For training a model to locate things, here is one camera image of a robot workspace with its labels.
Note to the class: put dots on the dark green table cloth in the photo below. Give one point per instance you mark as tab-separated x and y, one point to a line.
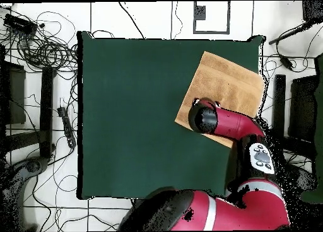
126	90

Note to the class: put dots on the black box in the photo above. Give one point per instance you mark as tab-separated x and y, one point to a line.
313	11

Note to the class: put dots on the black rod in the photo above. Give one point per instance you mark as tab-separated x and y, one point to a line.
290	33

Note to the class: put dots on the small black power adapter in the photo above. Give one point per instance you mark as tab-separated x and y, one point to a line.
286	62

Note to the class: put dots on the black power strip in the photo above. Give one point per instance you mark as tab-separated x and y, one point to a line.
66	126

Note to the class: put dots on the grey square floor frame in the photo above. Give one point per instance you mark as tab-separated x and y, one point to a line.
212	32

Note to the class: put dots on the green cloth sheet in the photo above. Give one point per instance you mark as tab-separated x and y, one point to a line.
320	116

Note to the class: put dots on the black panel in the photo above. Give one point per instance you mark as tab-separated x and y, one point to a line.
15	95
302	108

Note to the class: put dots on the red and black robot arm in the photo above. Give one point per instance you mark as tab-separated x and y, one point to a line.
232	126

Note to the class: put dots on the grey round stand base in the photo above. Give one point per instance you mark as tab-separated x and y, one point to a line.
32	166

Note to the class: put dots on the black stand bar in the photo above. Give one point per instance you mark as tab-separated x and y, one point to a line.
46	111
278	103

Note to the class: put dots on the tan terry towel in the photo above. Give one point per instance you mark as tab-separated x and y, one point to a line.
222	85

